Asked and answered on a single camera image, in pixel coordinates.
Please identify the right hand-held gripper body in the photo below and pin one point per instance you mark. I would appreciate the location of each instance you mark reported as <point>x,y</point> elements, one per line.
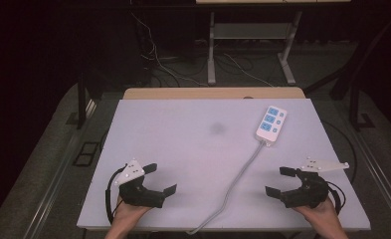
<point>310,194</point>

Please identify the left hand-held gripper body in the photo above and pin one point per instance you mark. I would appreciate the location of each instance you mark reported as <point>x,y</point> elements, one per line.
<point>140,195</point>

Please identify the person's left hand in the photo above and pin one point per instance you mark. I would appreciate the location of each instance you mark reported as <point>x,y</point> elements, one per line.
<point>126,215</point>

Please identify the person's right hand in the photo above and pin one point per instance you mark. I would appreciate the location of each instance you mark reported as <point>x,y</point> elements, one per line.
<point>322,215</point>

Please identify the white table mat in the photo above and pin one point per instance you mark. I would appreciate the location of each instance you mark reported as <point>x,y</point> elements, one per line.
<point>189,149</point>

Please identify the white power strip blue sockets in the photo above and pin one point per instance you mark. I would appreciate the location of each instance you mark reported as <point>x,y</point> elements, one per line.
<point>272,124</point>

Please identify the black stand leg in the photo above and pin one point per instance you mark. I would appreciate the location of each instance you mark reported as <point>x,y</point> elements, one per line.
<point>81,99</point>
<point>357,99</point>

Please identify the grey metal stand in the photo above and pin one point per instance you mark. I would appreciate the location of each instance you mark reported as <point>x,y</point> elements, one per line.
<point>251,31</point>

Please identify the aluminium floor rail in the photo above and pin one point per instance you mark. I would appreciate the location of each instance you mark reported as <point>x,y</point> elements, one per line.
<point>55,186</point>
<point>380,179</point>

